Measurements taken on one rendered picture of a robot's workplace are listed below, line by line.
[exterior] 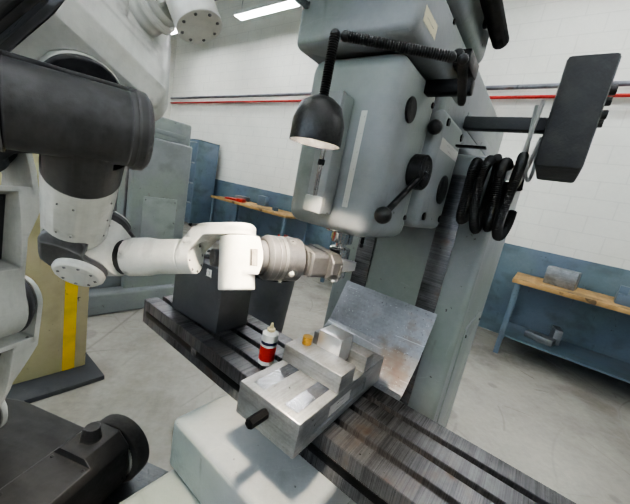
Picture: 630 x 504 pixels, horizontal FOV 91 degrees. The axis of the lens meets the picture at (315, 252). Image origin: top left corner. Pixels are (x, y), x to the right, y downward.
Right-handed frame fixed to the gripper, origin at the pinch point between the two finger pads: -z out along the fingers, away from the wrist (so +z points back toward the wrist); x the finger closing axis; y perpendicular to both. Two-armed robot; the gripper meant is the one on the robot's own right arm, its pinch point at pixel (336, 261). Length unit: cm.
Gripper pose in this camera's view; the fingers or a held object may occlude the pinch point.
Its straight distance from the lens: 69.4
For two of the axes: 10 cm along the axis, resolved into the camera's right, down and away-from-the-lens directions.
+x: -5.2, -2.6, 8.1
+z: -8.3, -0.7, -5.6
